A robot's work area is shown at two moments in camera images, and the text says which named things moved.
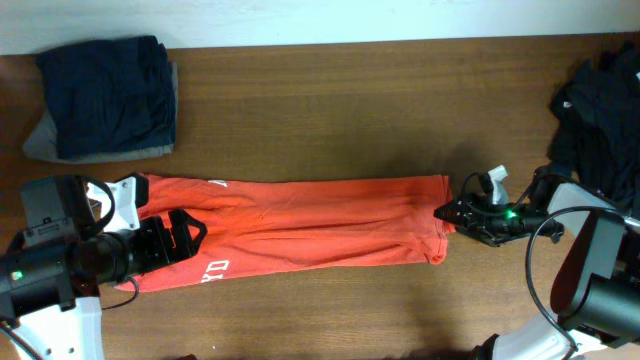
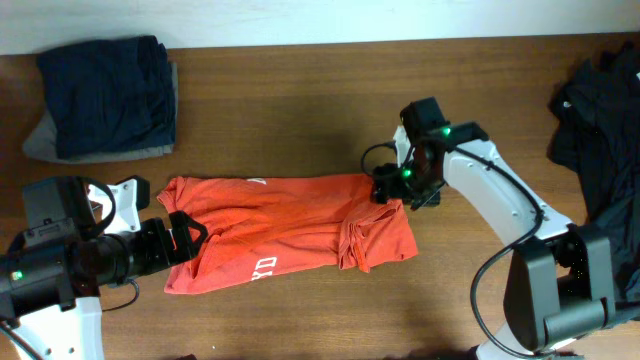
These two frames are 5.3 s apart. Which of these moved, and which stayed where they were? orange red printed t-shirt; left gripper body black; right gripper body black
Moved: orange red printed t-shirt; right gripper body black
Stayed: left gripper body black
